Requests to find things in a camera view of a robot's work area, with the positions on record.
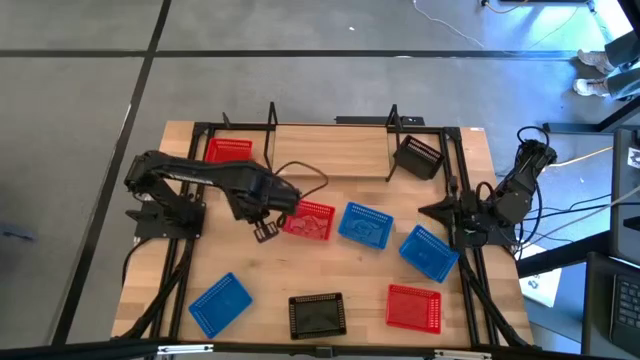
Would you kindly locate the black metal table frame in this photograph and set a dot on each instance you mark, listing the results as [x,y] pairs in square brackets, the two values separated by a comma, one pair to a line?
[235,126]

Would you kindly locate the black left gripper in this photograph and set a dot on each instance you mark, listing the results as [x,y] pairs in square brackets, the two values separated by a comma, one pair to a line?
[270,197]

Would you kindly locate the white paper sheet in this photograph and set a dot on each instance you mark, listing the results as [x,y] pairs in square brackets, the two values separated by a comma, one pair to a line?
[540,287]

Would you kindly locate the silver beam bracket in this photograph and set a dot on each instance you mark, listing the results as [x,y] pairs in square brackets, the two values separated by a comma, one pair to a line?
[185,349]
[462,355]

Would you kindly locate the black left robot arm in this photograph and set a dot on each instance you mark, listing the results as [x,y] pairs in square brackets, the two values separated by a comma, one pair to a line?
[200,172]

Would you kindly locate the red plastic basket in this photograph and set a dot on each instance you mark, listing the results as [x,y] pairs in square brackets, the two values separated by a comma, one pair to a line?
[312,220]
[227,149]
[413,308]

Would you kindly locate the black keyboard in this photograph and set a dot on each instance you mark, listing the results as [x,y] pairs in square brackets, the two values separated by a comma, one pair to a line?
[627,305]

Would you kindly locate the person's shoe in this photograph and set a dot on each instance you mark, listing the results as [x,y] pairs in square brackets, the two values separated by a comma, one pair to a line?
[595,60]
[590,87]

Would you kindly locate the wooden shelf with black frame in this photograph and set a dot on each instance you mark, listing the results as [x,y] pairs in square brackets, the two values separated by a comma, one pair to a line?
[330,150]

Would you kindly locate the grey monitor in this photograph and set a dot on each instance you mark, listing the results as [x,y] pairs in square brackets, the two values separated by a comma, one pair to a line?
[625,210]

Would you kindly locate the black plastic basket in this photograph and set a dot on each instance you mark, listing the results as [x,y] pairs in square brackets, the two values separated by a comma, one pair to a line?
[317,316]
[417,160]

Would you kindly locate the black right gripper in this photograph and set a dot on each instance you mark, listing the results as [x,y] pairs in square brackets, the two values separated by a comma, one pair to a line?
[470,217]

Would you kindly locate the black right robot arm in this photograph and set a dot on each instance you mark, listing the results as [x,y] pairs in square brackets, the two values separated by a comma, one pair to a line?
[525,185]

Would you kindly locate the black overhead rig beam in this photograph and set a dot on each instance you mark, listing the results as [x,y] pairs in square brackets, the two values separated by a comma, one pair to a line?
[75,352]

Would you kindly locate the small blue floor object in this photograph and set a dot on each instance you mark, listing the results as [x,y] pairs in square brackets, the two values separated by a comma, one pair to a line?
[17,233]

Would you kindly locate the person's leg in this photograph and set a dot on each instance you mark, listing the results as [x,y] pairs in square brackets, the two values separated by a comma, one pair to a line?
[625,82]
[625,50]

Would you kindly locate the black desk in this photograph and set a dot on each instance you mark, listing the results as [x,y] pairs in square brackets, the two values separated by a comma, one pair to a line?
[597,315]

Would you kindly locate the blue plastic basket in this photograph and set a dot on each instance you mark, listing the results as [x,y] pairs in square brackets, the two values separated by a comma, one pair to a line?
[220,305]
[427,255]
[365,225]

